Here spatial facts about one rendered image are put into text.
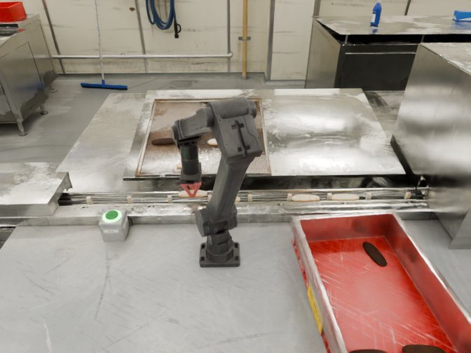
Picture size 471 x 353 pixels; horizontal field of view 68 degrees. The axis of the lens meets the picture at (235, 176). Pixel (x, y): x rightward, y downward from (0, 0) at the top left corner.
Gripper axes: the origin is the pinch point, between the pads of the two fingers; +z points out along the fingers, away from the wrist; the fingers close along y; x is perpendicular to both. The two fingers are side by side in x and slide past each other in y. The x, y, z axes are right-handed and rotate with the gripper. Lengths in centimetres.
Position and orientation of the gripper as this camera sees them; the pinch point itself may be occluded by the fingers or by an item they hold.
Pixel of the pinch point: (192, 192)
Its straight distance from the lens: 121.9
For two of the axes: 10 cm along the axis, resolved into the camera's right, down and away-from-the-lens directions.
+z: -0.1, 8.2, 5.8
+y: -0.3, -5.8, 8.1
